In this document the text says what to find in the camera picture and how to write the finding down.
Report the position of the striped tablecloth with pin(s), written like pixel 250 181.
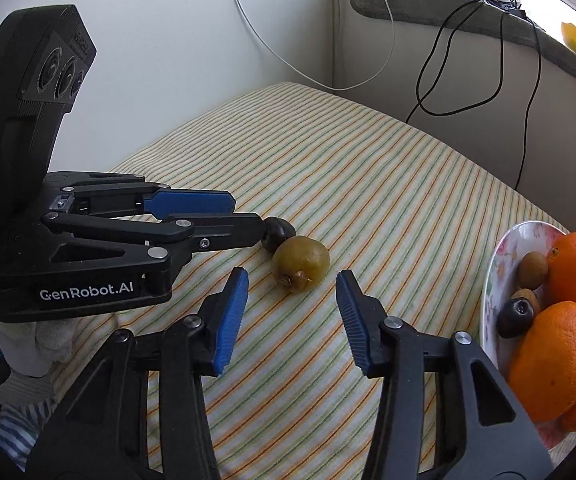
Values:
pixel 367 170

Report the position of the brown kiwi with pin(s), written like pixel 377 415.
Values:
pixel 527 297
pixel 532 269

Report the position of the green kiwi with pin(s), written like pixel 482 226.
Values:
pixel 301 262

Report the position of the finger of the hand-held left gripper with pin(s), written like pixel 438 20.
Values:
pixel 193 202
pixel 228 232

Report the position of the striped blue white clothing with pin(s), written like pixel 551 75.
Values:
pixel 18 425

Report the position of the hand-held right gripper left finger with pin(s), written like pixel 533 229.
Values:
pixel 228 320

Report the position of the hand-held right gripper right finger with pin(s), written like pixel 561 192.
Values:
pixel 355 320

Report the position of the dark round fruit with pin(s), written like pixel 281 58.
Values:
pixel 514 317
pixel 280 232

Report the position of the floral white plate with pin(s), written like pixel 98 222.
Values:
pixel 492 280

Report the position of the grey windowsill mat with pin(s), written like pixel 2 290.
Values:
pixel 382 0

